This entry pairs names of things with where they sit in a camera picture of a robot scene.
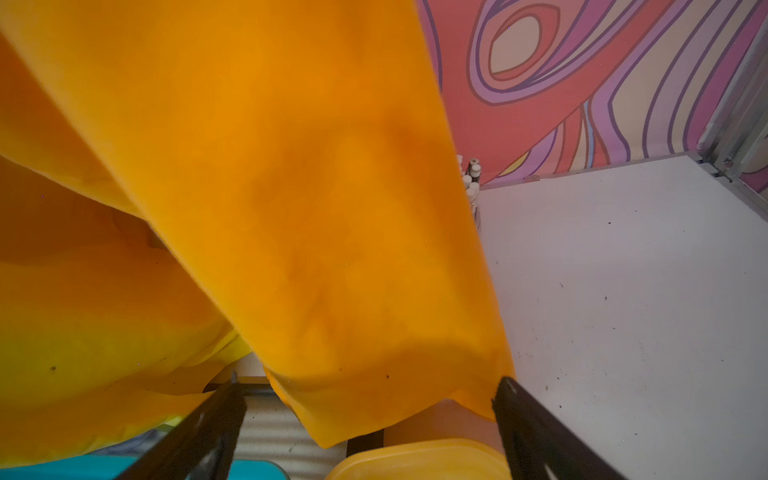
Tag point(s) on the teal plastic basket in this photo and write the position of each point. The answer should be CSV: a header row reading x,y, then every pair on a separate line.
x,y
109,467

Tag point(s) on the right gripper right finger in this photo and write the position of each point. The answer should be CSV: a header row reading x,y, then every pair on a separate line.
x,y
537,445

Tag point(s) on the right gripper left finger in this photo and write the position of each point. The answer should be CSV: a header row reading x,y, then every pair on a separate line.
x,y
204,441

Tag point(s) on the marker pens cup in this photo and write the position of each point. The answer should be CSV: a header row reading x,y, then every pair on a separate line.
x,y
471,171

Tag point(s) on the yellow plastic tray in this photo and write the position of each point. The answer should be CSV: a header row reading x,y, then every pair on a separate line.
x,y
437,459

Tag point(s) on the orange shorts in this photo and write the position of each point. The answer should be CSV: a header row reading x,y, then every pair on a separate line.
x,y
184,183

